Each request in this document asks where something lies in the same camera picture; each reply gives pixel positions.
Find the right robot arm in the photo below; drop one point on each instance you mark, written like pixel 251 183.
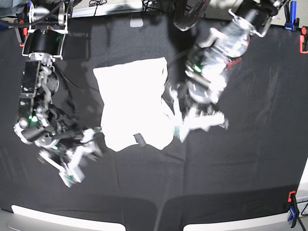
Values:
pixel 39 121

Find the red black clamp far right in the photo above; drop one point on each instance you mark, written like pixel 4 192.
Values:
pixel 303 40

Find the red black clamp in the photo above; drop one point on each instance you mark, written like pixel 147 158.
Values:
pixel 21 32
pixel 303 40

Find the blue clamp far right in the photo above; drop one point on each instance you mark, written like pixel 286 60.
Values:
pixel 292 22

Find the red black clamp far left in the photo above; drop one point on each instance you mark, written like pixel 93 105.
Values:
pixel 21 32

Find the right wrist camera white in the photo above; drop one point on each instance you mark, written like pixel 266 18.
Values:
pixel 71 176

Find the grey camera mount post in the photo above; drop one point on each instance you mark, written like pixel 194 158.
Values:
pixel 136 20

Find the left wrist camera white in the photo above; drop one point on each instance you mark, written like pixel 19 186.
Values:
pixel 181 132

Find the black table cloth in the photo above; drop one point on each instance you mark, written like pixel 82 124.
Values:
pixel 246 171

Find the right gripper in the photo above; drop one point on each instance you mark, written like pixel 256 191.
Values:
pixel 69 154

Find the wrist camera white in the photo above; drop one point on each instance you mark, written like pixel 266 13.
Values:
pixel 181 132
pixel 71 176

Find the red blue clamp near right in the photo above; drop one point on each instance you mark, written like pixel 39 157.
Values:
pixel 293 209

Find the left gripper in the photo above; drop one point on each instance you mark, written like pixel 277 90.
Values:
pixel 194 118

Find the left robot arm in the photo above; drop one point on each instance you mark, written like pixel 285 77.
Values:
pixel 208 64

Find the white printed t-shirt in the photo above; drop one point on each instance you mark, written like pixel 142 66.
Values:
pixel 134 110

